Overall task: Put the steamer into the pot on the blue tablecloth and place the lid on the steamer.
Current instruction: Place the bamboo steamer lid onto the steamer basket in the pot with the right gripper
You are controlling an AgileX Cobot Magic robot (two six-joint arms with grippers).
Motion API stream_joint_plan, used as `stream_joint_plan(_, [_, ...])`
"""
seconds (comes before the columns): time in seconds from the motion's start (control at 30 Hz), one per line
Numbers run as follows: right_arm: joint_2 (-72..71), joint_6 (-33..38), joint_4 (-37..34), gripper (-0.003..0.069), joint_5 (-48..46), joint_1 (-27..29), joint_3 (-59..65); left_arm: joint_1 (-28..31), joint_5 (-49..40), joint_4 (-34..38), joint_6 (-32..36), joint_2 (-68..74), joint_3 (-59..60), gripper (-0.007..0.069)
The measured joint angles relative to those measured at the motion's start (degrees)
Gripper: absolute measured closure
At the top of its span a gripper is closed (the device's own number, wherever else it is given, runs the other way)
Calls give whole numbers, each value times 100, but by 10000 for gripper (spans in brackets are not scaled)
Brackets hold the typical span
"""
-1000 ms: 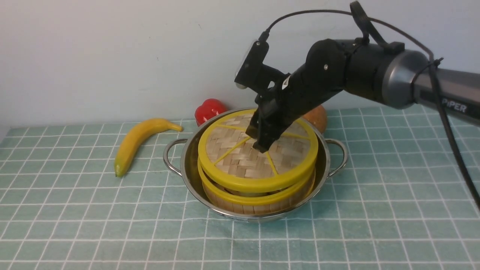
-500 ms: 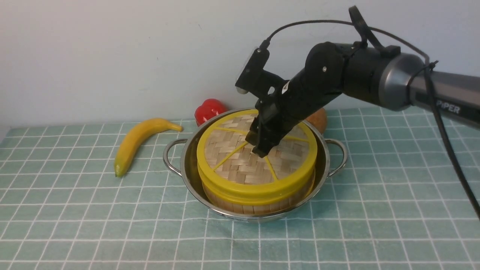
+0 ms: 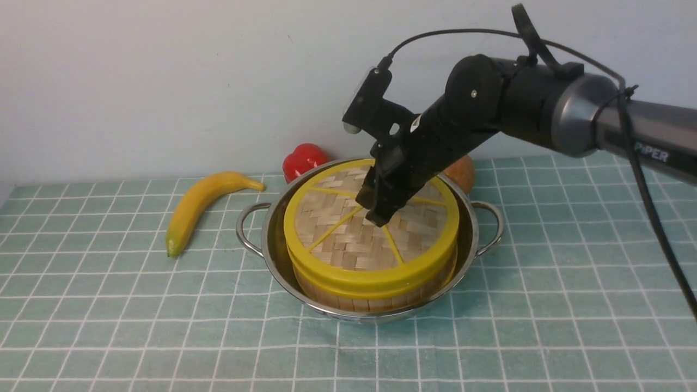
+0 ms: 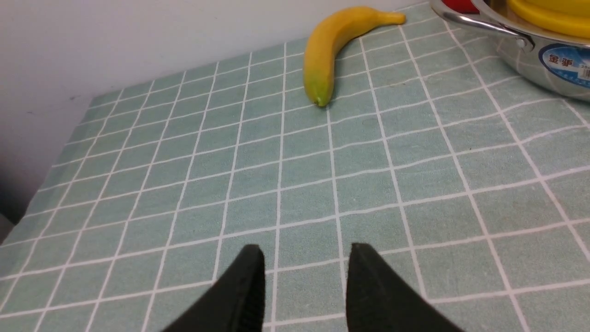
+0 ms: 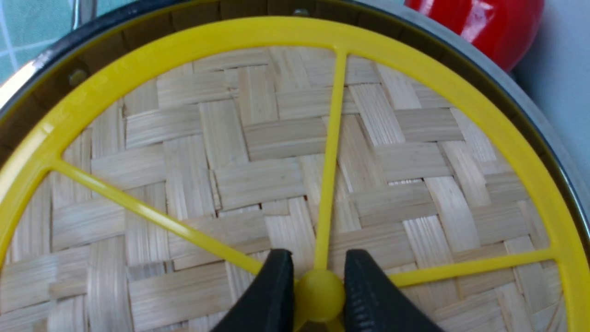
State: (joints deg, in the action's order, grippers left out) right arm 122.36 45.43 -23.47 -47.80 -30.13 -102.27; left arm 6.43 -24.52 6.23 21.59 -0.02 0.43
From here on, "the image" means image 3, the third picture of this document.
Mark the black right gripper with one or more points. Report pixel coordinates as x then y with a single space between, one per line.
449 129

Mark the woven bamboo steamer lid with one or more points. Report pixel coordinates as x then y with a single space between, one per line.
324 226

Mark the bamboo steamer basket yellow rim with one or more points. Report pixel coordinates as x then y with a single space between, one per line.
405 286

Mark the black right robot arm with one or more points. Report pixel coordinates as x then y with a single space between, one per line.
574 115

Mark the red toy bell pepper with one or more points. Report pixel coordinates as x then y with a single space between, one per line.
302 159

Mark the brown toy potato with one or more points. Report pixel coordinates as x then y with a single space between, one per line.
462 173

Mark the yellow toy banana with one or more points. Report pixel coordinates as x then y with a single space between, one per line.
196 200

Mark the green checkered tablecloth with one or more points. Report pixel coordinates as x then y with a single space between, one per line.
576 297

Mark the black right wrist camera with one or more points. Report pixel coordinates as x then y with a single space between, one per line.
370 112

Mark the stainless steel two-handled pot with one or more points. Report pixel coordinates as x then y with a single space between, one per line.
481 228

